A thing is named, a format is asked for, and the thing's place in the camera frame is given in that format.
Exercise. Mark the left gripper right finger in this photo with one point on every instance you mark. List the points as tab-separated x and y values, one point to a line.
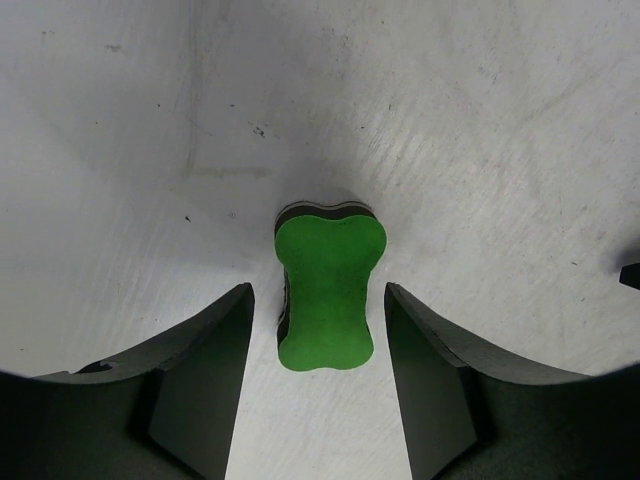
473	410

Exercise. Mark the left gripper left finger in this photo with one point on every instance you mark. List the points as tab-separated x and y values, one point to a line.
163	409

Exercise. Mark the green bone-shaped eraser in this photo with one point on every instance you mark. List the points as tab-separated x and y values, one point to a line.
328	253

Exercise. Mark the whiteboard black stand feet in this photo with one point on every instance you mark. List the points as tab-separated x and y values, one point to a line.
630	276

